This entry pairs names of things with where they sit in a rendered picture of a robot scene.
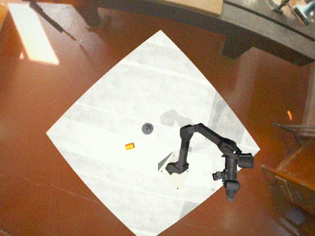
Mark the orange knob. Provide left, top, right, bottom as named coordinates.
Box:
left=125, top=143, right=134, bottom=149

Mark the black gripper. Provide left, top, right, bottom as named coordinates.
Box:
left=222, top=167, right=240, bottom=203

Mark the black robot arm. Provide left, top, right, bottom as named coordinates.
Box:
left=165, top=123, right=254, bottom=181

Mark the grey round pedestal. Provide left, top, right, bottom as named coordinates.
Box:
left=142, top=123, right=153, bottom=135

